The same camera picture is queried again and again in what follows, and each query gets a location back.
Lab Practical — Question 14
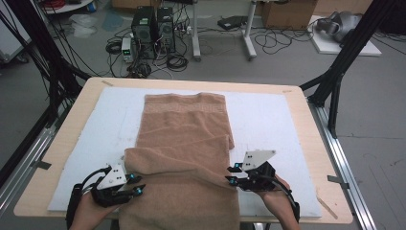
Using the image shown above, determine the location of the small coiled black cable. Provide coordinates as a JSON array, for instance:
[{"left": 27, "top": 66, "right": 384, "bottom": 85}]
[{"left": 104, "top": 40, "right": 124, "bottom": 56}]

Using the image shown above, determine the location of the thin wooden stick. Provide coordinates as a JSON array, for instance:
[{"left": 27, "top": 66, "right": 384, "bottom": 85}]
[{"left": 315, "top": 195, "right": 339, "bottom": 220}]

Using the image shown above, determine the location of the round white table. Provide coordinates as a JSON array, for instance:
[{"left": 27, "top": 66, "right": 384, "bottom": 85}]
[{"left": 39, "top": 0, "right": 96, "bottom": 15}]

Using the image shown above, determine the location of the white grid mat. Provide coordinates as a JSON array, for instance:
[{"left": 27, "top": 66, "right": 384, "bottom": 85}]
[{"left": 47, "top": 86, "right": 323, "bottom": 219}]

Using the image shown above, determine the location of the power supply with green display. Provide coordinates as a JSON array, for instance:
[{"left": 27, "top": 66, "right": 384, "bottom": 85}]
[{"left": 121, "top": 36, "right": 135, "bottom": 63}]

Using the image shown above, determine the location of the grey rounded machine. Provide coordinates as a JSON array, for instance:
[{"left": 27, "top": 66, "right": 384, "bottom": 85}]
[{"left": 315, "top": 11, "right": 364, "bottom": 44}]

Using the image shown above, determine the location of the white floor board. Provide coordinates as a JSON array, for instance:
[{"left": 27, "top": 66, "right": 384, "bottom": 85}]
[{"left": 307, "top": 14, "right": 383, "bottom": 58}]

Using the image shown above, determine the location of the red cable coil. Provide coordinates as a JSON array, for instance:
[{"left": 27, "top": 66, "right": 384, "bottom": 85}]
[{"left": 42, "top": 0, "right": 67, "bottom": 10}]

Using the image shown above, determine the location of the long black floor cable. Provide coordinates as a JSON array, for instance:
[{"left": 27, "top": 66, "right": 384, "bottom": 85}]
[{"left": 253, "top": 27, "right": 316, "bottom": 56}]

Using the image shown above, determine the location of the person's right hand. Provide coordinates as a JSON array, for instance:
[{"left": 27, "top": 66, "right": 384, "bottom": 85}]
[{"left": 255, "top": 174, "right": 297, "bottom": 221}]

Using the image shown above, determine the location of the brown cardboard box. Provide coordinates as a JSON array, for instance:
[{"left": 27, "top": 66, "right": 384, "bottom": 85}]
[{"left": 261, "top": 0, "right": 319, "bottom": 31}]

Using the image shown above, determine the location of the slim black computer tower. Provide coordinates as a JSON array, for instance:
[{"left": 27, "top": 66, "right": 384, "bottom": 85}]
[{"left": 156, "top": 7, "right": 176, "bottom": 54}]

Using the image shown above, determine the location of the black frame with cables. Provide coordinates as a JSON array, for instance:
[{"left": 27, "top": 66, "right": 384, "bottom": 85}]
[{"left": 0, "top": 0, "right": 93, "bottom": 190}]

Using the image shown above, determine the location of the brown towel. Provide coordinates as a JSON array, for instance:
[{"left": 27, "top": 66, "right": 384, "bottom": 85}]
[{"left": 118, "top": 92, "right": 241, "bottom": 230}]

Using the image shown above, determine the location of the large black computer tower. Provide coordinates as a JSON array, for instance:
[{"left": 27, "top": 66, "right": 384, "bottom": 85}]
[{"left": 131, "top": 6, "right": 158, "bottom": 60}]

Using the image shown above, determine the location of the black frame post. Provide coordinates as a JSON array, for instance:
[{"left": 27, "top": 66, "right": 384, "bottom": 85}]
[{"left": 299, "top": 0, "right": 400, "bottom": 139}]

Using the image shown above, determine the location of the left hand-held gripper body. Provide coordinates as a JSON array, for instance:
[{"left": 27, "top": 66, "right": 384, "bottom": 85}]
[{"left": 90, "top": 163, "right": 141, "bottom": 209}]

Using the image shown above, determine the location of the person's left hand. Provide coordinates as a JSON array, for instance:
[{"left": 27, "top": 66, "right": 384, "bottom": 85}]
[{"left": 75, "top": 193, "right": 128, "bottom": 224}]

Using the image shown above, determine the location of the flat black device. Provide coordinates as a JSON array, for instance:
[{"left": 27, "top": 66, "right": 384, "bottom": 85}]
[{"left": 216, "top": 14, "right": 249, "bottom": 32}]

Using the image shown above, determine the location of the black tape piece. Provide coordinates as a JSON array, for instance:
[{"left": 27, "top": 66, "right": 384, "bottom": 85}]
[
  {"left": 327, "top": 174, "right": 350, "bottom": 190},
  {"left": 32, "top": 159, "right": 53, "bottom": 171}
]

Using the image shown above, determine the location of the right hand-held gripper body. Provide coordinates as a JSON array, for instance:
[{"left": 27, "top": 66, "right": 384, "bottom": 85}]
[{"left": 237, "top": 149, "right": 277, "bottom": 193}]

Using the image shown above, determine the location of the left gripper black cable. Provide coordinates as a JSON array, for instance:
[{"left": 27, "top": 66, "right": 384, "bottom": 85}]
[{"left": 65, "top": 166, "right": 111, "bottom": 230}]

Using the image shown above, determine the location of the white desk frame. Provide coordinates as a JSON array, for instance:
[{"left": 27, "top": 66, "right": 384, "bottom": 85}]
[{"left": 191, "top": 0, "right": 259, "bottom": 62}]

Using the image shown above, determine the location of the aluminium rail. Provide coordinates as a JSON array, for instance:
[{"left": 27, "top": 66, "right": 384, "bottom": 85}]
[
  {"left": 0, "top": 126, "right": 57, "bottom": 219},
  {"left": 306, "top": 99, "right": 378, "bottom": 230}
]

